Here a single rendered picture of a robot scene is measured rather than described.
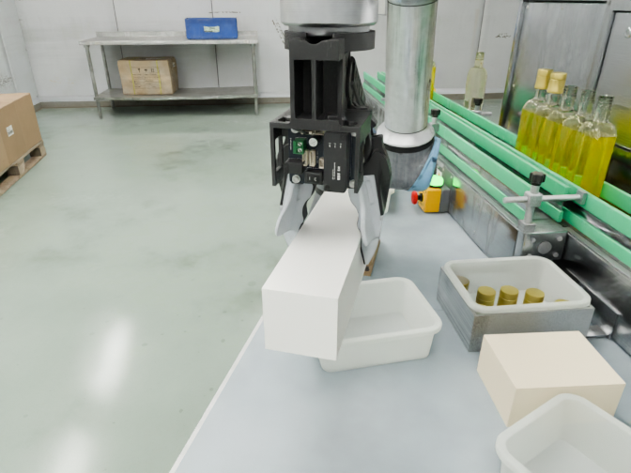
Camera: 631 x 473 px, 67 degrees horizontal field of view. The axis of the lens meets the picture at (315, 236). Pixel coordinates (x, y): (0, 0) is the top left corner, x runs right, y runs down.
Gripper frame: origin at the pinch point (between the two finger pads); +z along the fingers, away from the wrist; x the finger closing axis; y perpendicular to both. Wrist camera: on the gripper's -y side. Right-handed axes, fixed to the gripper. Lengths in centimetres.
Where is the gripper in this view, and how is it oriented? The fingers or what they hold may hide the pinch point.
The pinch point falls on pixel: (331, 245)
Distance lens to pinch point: 47.9
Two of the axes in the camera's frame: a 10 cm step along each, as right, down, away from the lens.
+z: 0.0, 8.9, 4.5
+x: 9.7, 1.1, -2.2
